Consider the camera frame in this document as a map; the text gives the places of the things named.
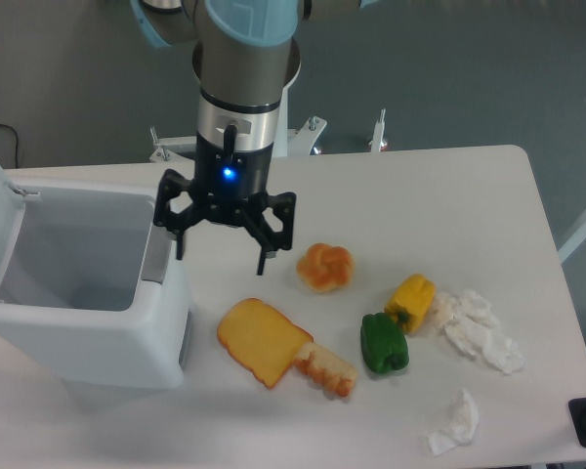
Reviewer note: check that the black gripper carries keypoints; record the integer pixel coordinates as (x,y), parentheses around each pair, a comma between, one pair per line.
(229,187)

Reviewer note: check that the white push-top trash can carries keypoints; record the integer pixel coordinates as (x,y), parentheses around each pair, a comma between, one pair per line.
(89,287)

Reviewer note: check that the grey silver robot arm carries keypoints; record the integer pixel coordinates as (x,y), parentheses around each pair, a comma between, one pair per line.
(244,57)

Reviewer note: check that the round knotted bread roll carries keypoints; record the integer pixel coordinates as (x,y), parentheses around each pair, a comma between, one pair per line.
(325,268)

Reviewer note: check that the orange toast slice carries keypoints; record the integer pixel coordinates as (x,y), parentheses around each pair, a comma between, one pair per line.
(261,339)

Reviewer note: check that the crusty bread piece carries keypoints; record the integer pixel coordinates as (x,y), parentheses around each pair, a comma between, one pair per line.
(325,368)

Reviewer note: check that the yellow bell pepper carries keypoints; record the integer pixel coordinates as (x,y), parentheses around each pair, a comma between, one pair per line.
(410,303)

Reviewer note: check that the green bell pepper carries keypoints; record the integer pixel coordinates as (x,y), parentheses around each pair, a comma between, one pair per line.
(383,345)

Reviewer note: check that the large crumpled white tissue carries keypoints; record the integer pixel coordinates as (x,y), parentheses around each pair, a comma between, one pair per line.
(469,324)

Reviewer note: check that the small crumpled white tissue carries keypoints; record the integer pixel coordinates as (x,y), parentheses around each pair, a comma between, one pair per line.
(461,427)

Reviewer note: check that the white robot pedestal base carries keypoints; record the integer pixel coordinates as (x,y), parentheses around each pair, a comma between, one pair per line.
(288,142)

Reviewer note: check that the white levelling foot post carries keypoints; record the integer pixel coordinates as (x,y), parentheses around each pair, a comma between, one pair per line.
(379,142)

